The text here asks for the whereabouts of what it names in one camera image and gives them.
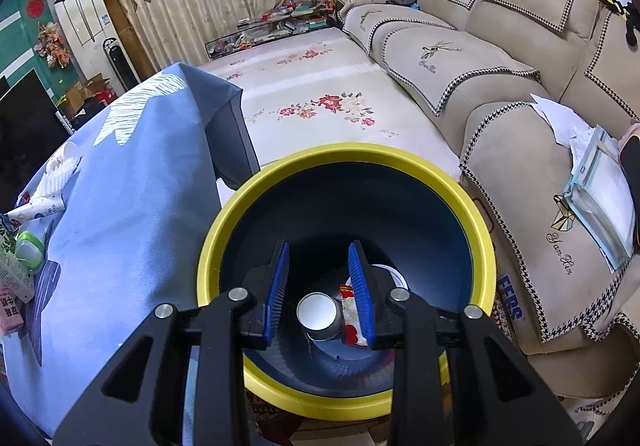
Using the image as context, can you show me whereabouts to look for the open cardboard boxes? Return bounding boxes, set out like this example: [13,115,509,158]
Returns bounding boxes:
[60,76,118,119]

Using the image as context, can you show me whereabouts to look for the brown rolled mat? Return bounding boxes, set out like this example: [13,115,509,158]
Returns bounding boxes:
[99,0,143,92]

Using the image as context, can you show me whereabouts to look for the blue printed tablecloth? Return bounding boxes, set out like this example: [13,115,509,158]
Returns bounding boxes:
[0,61,261,439]

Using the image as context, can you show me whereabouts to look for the beige sofa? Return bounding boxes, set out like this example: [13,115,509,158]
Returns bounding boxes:
[331,0,640,407]

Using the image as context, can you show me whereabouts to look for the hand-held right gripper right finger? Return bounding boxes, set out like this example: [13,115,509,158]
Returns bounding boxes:
[346,240,583,446]

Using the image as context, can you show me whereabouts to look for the low cluttered glass shelf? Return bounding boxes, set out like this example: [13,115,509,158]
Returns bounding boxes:
[205,0,346,62]

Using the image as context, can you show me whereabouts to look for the red snack wrapper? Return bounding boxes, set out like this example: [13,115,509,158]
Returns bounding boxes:
[338,283,370,349]

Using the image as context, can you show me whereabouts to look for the white paper cup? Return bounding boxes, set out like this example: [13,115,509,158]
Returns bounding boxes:
[296,292,346,343]

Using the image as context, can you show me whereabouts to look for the white round lid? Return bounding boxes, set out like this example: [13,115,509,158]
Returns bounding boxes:
[372,264,408,292]

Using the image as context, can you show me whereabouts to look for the artificial flower bunch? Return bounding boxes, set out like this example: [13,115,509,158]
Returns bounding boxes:
[37,22,71,69]

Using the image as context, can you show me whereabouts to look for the black tower fan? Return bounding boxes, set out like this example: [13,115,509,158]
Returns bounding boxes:
[102,37,130,94]

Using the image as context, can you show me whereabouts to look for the white loose papers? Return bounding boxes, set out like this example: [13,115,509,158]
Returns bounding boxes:
[530,93,596,147]

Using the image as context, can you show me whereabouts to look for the yellow rimmed blue bin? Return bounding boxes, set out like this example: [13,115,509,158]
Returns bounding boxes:
[196,142,497,422]

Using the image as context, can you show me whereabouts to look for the white printed bag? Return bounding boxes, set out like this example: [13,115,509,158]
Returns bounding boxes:
[492,271,526,337]

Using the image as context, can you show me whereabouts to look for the green white round container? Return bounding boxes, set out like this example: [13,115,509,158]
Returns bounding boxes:
[14,231,47,272]

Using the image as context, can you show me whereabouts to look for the black television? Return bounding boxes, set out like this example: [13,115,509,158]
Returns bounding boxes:
[0,68,66,207]

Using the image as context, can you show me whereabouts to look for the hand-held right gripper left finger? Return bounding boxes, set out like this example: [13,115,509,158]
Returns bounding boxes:
[52,240,292,446]

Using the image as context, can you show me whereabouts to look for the white standing air conditioner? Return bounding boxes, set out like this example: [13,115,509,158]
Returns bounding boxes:
[54,0,108,47]

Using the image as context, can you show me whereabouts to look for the clear plastic document folder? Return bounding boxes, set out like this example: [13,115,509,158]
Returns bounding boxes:
[562,126,637,272]

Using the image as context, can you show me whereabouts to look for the black yellow plush toy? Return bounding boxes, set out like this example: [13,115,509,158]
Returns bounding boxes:
[595,0,640,47]

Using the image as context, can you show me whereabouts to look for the pink packet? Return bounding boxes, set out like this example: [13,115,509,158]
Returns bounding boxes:
[0,283,26,334]

